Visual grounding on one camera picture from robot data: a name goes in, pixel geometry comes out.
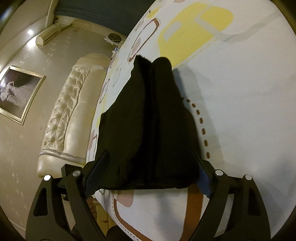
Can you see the patterned white bed sheet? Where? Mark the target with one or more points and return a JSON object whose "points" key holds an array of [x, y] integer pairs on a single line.
{"points": [[234, 64]]}

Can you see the framed wall picture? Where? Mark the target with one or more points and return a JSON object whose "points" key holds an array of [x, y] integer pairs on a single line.
{"points": [[18, 89]]}

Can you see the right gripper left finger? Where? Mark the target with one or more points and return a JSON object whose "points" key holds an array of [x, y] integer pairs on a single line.
{"points": [[47, 219]]}

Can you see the white wall air conditioner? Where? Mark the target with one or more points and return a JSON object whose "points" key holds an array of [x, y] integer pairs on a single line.
{"points": [[49, 33]]}

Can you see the dark teal curtain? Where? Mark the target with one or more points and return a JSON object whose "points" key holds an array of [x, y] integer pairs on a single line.
{"points": [[118, 15]]}

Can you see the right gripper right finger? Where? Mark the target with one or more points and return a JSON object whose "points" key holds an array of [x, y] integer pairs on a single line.
{"points": [[235, 210]]}

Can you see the cream tufted headboard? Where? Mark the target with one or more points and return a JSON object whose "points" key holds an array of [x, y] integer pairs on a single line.
{"points": [[66, 138]]}

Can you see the black pants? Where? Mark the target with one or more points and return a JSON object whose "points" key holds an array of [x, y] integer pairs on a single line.
{"points": [[147, 138]]}

